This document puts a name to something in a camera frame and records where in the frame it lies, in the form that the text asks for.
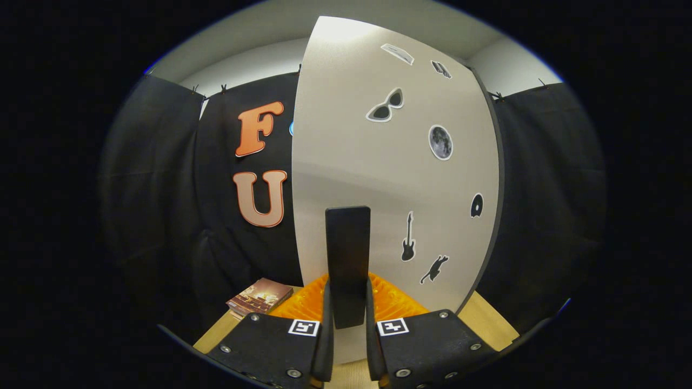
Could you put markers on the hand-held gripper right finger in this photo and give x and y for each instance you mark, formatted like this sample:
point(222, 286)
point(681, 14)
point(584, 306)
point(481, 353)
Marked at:
point(372, 335)

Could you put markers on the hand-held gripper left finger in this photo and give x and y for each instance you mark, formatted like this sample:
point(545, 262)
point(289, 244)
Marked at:
point(328, 335)

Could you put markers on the beige shoe cabinet door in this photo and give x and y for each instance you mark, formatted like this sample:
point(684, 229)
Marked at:
point(351, 162)

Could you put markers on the brown book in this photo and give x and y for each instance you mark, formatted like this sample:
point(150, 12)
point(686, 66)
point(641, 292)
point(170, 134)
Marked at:
point(259, 294)

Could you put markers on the black backdrop cloth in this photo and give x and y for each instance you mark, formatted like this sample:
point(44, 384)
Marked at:
point(162, 189)

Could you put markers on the row of black cloth clips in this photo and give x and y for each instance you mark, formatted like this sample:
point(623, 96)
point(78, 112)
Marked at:
point(223, 88)

